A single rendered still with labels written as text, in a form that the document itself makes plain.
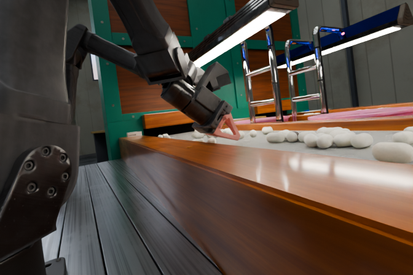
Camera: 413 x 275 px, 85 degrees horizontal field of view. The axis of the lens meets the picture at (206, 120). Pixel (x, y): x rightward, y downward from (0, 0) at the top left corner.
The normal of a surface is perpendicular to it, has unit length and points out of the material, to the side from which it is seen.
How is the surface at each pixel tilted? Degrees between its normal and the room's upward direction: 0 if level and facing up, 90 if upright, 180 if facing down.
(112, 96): 90
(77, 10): 90
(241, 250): 90
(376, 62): 90
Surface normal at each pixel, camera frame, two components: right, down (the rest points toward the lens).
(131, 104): 0.44, -0.04
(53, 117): 0.97, -0.11
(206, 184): -0.89, 0.11
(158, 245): -0.12, -0.99
